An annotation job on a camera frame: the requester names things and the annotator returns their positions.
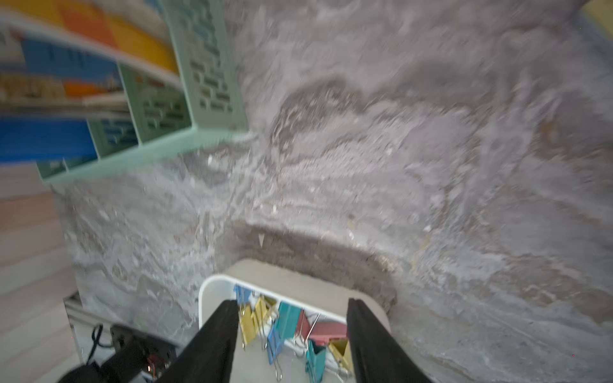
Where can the blue binder clip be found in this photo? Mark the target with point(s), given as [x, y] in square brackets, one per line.
[243, 295]
[273, 348]

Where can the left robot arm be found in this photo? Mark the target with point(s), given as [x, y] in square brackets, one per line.
[130, 356]

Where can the green file organizer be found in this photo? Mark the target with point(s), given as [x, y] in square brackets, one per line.
[207, 111]

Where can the yellow binder clip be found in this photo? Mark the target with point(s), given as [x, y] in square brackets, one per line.
[264, 312]
[341, 351]
[247, 325]

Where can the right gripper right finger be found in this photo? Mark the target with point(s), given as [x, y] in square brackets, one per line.
[376, 355]

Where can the white plastic storage box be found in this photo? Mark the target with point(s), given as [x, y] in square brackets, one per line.
[311, 295]

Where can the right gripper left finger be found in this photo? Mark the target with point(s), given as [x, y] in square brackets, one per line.
[209, 355]

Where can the blue file folder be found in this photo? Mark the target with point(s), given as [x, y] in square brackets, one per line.
[26, 139]

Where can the teal binder clip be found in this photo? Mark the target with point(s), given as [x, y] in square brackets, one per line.
[316, 357]
[288, 319]

